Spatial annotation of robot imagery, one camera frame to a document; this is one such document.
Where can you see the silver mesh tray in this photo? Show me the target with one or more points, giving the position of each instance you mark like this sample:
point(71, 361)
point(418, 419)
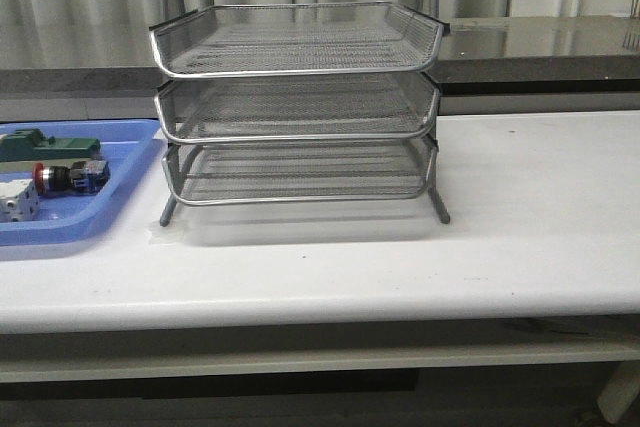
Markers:
point(296, 108)
point(234, 174)
point(238, 41)

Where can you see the red emergency stop button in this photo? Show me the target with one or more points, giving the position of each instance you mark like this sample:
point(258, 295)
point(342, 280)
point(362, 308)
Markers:
point(85, 177)

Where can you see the blue plastic tray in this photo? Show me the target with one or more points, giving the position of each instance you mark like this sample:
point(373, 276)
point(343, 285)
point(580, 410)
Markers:
point(129, 146)

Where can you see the green terminal block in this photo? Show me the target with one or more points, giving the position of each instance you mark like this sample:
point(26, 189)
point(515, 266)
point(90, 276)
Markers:
point(32, 145)

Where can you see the white grey metal block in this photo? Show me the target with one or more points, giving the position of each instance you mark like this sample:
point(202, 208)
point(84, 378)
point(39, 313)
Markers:
point(19, 201)

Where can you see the dark back counter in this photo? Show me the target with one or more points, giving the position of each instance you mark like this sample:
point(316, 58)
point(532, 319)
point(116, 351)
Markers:
point(479, 56)

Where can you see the white table leg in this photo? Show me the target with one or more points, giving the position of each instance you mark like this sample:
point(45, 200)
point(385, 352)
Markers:
point(620, 392)

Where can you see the grey metal rack frame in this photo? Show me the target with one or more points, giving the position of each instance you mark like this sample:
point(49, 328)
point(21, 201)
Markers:
point(432, 192)

